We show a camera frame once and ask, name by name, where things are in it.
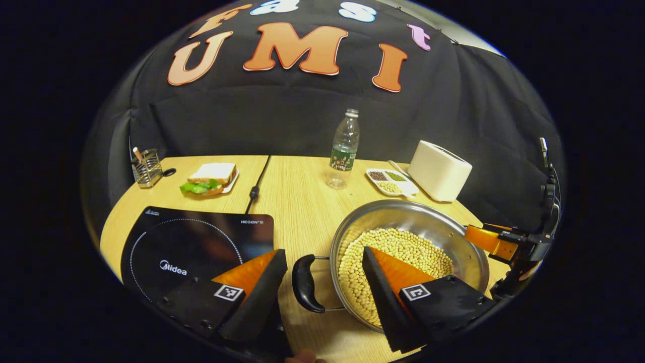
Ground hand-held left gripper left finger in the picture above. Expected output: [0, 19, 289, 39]
[151, 248, 289, 348]

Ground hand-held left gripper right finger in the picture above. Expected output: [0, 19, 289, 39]
[362, 246, 497, 353]

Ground black induction cooktop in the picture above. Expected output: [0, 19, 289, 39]
[120, 206, 275, 308]

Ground steel pot with black handles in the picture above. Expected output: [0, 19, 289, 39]
[291, 199, 490, 334]

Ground pile of yellow soybeans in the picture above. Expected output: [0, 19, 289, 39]
[338, 228, 455, 327]

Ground white toaster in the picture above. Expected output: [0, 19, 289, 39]
[407, 140, 473, 203]

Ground white divided bean dish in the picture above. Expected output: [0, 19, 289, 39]
[365, 168, 420, 197]

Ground white spoon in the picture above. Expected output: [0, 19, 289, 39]
[387, 160, 413, 180]

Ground sandwich with lettuce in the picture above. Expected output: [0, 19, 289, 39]
[180, 162, 237, 196]

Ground clear plastic water bottle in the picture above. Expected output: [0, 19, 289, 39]
[327, 108, 360, 190]

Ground black backdrop cloth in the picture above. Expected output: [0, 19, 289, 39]
[81, 0, 565, 237]

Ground row of small cloth clips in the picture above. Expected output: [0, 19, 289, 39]
[393, 5, 459, 46]

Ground black power cable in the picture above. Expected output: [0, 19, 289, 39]
[245, 155, 273, 215]

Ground metal wire holder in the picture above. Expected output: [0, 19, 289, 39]
[130, 148, 164, 189]

